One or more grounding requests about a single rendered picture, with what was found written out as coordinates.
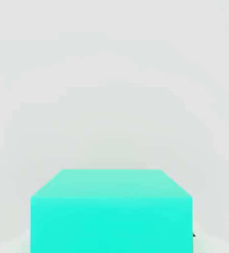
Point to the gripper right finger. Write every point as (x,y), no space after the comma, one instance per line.
(202,244)

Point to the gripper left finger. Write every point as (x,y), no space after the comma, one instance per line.
(21,244)

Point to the small cyan cube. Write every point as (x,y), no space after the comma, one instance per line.
(111,217)

